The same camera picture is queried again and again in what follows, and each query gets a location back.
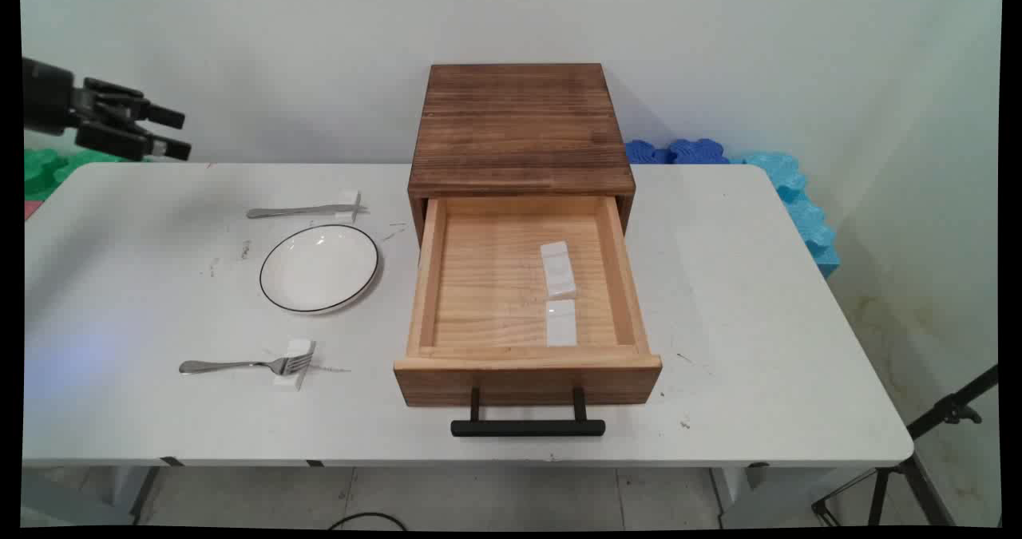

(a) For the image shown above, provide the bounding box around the black floor cable loop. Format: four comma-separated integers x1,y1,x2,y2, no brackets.
327,512,410,530

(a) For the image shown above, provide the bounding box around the blue foam puzzle mat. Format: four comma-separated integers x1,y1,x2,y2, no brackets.
669,138,731,164
624,140,674,164

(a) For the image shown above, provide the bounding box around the dark wooden drawer cabinet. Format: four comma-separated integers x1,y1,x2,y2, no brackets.
407,63,637,248

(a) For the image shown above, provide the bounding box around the cyan foam puzzle mat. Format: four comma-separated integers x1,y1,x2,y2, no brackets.
728,151,841,278

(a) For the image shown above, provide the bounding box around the black tripod stand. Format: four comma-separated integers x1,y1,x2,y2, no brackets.
812,363,1000,528

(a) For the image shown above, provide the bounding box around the silver fork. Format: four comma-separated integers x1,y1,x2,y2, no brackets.
178,352,314,377

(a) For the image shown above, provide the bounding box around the light wooden drawer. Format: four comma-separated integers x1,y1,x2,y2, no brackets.
393,196,664,408

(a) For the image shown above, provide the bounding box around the white plate with black rim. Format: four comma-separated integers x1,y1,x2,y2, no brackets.
259,224,381,315

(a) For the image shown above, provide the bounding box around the green foam puzzle mat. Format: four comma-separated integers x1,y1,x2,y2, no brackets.
24,149,153,202

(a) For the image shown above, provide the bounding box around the silver table knife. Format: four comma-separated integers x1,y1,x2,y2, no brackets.
246,202,369,220

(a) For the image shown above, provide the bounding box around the black metal drawer handle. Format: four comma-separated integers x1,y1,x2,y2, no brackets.
450,386,606,438

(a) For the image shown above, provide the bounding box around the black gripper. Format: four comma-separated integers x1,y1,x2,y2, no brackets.
22,57,193,163

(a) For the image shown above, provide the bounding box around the white table leg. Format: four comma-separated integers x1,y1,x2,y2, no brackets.
711,464,771,524
108,466,162,524

